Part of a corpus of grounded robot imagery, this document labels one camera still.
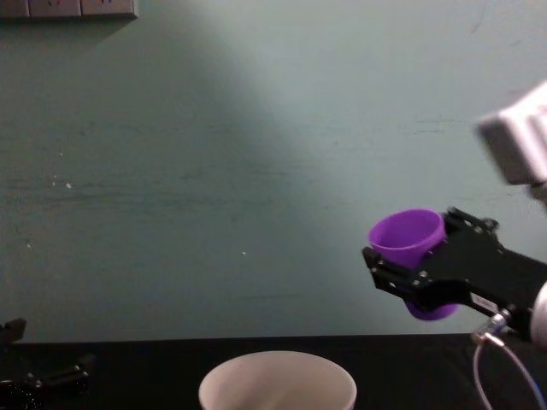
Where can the purple plastic cup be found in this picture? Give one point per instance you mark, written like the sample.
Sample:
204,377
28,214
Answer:
406,232

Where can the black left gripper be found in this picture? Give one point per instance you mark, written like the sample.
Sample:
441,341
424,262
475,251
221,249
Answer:
17,397

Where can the white cup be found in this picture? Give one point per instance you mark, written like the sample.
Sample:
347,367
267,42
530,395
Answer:
278,384

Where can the white wall socket plate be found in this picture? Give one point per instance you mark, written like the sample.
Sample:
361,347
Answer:
109,6

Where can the black table cloth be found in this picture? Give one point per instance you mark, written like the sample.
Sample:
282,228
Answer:
137,376

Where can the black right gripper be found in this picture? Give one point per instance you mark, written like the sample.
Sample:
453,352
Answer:
470,269

